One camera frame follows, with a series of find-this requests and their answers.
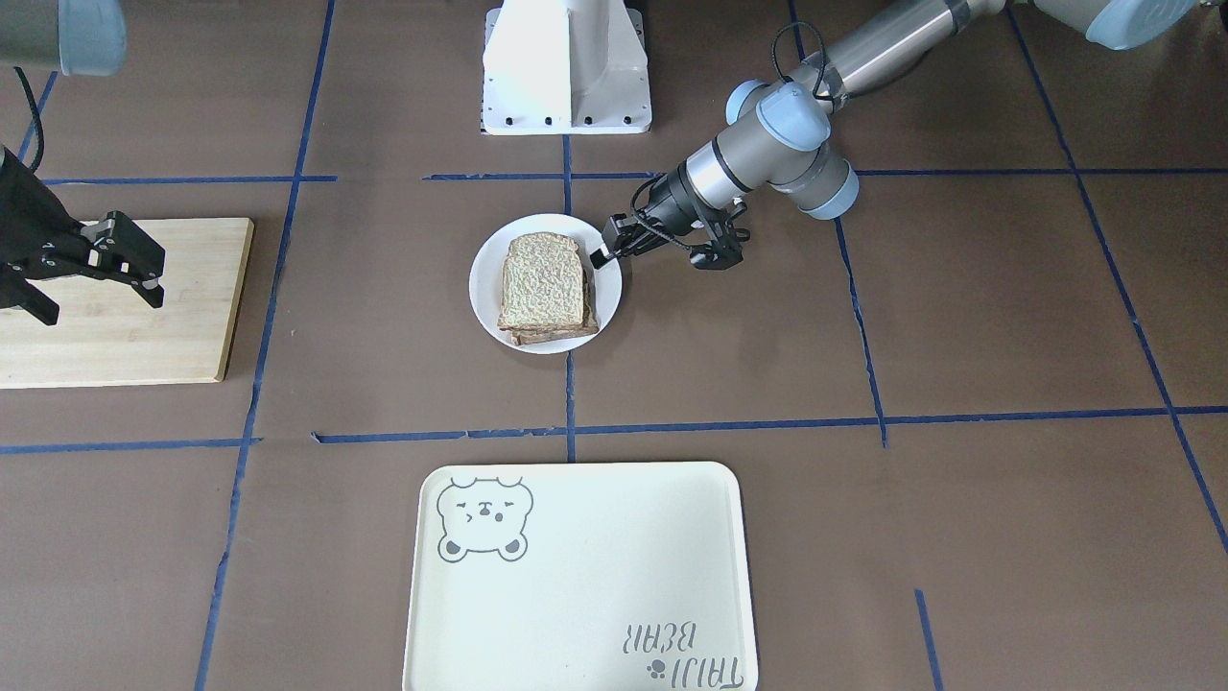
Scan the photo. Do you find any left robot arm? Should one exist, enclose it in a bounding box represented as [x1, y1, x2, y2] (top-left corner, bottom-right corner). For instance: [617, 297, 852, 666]
[589, 1, 1005, 270]

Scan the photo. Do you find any white round plate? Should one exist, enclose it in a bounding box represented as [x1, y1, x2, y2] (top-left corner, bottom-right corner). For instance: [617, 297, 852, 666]
[469, 214, 626, 355]

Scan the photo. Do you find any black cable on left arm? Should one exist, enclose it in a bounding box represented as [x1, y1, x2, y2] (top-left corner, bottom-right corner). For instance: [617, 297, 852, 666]
[768, 21, 836, 102]

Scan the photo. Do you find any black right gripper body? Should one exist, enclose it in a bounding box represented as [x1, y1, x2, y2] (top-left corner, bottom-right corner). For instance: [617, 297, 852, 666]
[1, 146, 87, 288]

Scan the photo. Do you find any cream bear tray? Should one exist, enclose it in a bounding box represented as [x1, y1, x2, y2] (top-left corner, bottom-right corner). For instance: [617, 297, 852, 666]
[402, 461, 760, 690]

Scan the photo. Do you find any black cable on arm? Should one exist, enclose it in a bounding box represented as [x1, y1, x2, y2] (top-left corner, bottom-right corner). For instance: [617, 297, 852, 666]
[14, 65, 47, 174]
[768, 21, 836, 102]

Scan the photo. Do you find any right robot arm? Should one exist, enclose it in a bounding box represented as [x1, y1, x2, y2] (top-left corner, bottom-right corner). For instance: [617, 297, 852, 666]
[1, 1, 166, 326]

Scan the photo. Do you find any wooden cutting board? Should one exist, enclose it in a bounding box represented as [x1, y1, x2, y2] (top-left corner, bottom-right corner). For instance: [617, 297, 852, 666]
[1, 218, 254, 390]

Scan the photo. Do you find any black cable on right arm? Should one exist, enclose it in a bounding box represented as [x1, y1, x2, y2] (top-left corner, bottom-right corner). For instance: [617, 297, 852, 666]
[14, 65, 47, 174]

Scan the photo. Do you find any bread slice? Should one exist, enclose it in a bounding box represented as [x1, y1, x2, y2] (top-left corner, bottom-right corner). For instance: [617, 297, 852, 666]
[497, 264, 600, 346]
[497, 232, 587, 331]

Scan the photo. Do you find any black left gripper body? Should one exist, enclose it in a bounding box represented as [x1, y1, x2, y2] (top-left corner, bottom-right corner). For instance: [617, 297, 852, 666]
[626, 164, 722, 255]

